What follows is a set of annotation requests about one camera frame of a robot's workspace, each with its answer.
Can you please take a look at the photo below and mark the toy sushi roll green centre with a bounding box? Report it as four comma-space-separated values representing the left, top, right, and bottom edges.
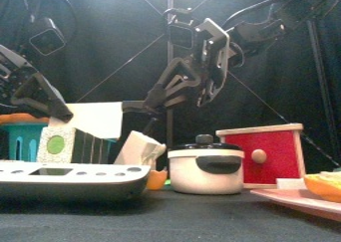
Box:
36, 125, 112, 164

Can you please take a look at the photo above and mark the teal basket orange rim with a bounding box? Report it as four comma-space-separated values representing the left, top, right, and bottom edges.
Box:
0, 112, 119, 163

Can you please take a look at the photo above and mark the black pot lid with knob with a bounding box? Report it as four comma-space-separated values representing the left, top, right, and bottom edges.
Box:
170, 133, 243, 151

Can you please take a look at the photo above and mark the white packet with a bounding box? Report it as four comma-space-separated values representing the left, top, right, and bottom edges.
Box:
113, 129, 168, 171

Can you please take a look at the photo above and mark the orange toy eggshell half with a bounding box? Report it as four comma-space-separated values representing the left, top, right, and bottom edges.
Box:
146, 168, 170, 191

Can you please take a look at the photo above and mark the white grey toy appliance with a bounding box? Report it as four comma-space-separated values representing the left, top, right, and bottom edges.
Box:
0, 159, 154, 202

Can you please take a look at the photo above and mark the red wooden box with knob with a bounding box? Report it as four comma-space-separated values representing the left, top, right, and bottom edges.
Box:
214, 122, 307, 190

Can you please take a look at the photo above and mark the small white block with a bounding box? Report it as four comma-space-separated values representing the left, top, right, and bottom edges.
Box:
275, 177, 309, 191

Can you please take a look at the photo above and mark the pink plate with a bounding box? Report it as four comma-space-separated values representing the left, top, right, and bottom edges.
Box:
248, 187, 341, 223

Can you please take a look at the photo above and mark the orange yellow toy food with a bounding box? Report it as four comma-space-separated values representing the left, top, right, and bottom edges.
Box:
302, 170, 341, 204

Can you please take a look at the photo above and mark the black handle in knife block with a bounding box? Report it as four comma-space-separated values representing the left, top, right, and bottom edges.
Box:
143, 117, 160, 136

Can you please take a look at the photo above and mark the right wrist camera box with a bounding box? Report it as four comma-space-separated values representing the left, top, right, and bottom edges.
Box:
167, 8, 196, 52

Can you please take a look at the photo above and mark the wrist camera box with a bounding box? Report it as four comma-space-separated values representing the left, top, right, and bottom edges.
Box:
28, 18, 68, 57
167, 8, 196, 52

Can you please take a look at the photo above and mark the thin diagonal brace wire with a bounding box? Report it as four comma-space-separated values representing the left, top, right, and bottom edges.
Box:
75, 33, 171, 104
131, 0, 341, 168

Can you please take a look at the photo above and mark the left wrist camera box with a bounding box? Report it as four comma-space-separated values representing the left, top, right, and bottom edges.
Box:
28, 18, 68, 57

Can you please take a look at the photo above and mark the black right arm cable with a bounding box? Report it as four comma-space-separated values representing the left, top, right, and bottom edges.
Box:
220, 0, 299, 31

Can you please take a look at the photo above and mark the white toy pot black handle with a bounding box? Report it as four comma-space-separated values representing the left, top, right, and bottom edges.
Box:
167, 148, 246, 196

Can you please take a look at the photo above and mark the black left camera cable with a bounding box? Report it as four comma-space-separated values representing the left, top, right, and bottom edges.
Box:
31, 0, 79, 35

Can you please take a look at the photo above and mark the slanted black frame pole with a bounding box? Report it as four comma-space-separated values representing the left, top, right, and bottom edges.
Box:
305, 18, 341, 162

